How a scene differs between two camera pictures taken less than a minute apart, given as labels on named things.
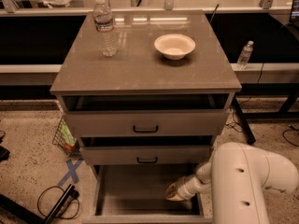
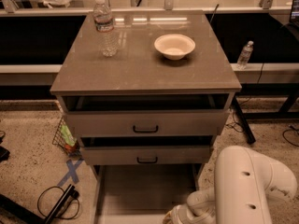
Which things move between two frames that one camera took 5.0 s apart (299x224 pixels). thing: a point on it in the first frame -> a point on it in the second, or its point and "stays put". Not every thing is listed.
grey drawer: x=135 y=194 stays put
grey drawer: x=146 y=150 stays put
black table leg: x=243 y=120 stays put
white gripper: x=186 y=188 -> x=181 y=215
